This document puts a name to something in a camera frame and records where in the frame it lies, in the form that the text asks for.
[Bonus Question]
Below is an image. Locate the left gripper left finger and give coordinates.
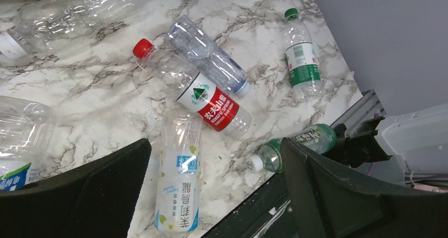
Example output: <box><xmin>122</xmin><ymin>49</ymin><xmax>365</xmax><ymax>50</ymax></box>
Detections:
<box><xmin>1</xmin><ymin>139</ymin><xmax>152</xmax><ymax>237</ymax></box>

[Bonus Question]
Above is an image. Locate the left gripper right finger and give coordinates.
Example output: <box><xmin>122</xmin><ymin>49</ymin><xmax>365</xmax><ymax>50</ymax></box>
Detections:
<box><xmin>281</xmin><ymin>138</ymin><xmax>447</xmax><ymax>237</ymax></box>

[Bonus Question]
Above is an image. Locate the green tinted bottle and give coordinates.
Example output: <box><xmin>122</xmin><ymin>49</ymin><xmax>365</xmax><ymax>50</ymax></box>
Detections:
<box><xmin>246</xmin><ymin>123</ymin><xmax>338</xmax><ymax>174</ymax></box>

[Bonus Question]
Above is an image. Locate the blue green label bottle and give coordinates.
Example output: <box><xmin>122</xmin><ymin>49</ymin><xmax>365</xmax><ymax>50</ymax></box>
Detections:
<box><xmin>1</xmin><ymin>96</ymin><xmax>57</xmax><ymax>191</ymax></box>

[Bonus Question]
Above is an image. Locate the green white label bottle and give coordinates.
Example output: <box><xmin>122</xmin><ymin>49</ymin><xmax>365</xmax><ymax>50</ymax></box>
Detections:
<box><xmin>282</xmin><ymin>8</ymin><xmax>323</xmax><ymax>98</ymax></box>

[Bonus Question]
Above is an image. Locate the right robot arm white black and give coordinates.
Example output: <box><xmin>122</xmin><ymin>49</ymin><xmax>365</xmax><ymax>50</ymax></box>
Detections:
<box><xmin>324</xmin><ymin>104</ymin><xmax>447</xmax><ymax>189</ymax></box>

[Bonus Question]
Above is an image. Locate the white suntory label bottle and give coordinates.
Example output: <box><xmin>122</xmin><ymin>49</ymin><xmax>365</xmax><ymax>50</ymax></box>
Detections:
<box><xmin>154</xmin><ymin>109</ymin><xmax>202</xmax><ymax>234</ymax></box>

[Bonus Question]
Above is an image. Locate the red nongfu label bottle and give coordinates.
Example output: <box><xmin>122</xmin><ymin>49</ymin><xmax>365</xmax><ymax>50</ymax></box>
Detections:
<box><xmin>133</xmin><ymin>39</ymin><xmax>251</xmax><ymax>139</ymax></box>

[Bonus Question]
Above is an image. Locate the clear unlabelled bottle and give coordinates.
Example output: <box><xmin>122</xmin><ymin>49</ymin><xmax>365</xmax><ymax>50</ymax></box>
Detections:
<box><xmin>1</xmin><ymin>0</ymin><xmax>147</xmax><ymax>61</ymax></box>

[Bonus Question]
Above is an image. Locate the clear blue tinted bottle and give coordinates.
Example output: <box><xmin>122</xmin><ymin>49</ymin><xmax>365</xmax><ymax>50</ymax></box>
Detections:
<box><xmin>165</xmin><ymin>15</ymin><xmax>251</xmax><ymax>97</ymax></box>

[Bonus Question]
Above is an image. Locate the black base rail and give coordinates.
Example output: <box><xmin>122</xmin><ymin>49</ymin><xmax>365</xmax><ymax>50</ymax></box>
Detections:
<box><xmin>203</xmin><ymin>173</ymin><xmax>298</xmax><ymax>237</ymax></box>

